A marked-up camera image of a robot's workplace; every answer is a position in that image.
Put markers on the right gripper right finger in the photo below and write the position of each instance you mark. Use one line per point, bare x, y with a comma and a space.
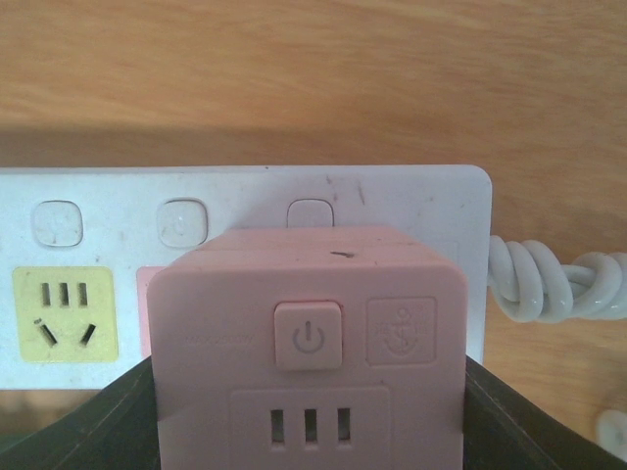
504, 430

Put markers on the long white power strip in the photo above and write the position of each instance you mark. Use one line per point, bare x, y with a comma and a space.
79, 246

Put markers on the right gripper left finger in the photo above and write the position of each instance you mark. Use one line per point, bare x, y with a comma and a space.
116, 429

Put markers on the pink cube socket adapter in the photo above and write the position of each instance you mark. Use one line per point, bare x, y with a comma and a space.
317, 348

